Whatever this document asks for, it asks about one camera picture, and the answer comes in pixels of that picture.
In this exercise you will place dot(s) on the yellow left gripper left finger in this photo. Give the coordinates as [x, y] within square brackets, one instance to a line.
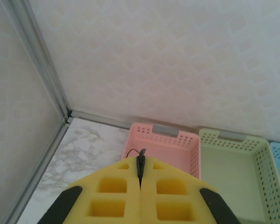
[133, 198]

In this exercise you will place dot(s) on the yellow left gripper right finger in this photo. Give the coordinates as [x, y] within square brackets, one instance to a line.
[149, 198]

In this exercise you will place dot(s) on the pink plastic basket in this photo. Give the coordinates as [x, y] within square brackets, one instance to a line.
[168, 158]

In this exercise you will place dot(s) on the light green plastic basket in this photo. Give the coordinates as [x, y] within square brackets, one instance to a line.
[224, 177]

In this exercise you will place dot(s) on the aluminium enclosure frame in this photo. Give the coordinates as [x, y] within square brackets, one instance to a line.
[51, 79]

